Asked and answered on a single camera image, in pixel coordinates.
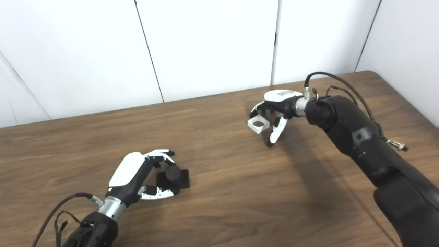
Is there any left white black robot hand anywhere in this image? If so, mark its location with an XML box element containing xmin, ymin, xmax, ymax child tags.
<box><xmin>106</xmin><ymin>149</ymin><xmax>180</xmax><ymax>206</ymax></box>

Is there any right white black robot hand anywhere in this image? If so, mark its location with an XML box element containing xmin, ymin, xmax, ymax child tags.
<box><xmin>250</xmin><ymin>90</ymin><xmax>304</xmax><ymax>148</ymax></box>

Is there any white square piece with hole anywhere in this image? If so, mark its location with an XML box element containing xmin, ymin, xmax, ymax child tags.
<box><xmin>248</xmin><ymin>116</ymin><xmax>270</xmax><ymax>133</ymax></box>

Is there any black peg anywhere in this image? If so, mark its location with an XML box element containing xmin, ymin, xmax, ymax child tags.
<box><xmin>156</xmin><ymin>165</ymin><xmax>190</xmax><ymax>190</ymax></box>

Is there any thin brown right wrist wire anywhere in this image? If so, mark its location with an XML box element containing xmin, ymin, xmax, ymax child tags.
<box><xmin>325</xmin><ymin>85</ymin><xmax>359</xmax><ymax>107</ymax></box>

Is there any thin brown wrist wire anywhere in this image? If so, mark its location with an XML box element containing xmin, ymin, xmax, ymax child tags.
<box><xmin>325</xmin><ymin>85</ymin><xmax>359</xmax><ymax>107</ymax></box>
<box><xmin>54</xmin><ymin>211</ymin><xmax>94</xmax><ymax>247</ymax></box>

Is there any thin brown left wrist wire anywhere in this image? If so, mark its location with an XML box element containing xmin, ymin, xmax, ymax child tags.
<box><xmin>54</xmin><ymin>211</ymin><xmax>94</xmax><ymax>247</ymax></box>

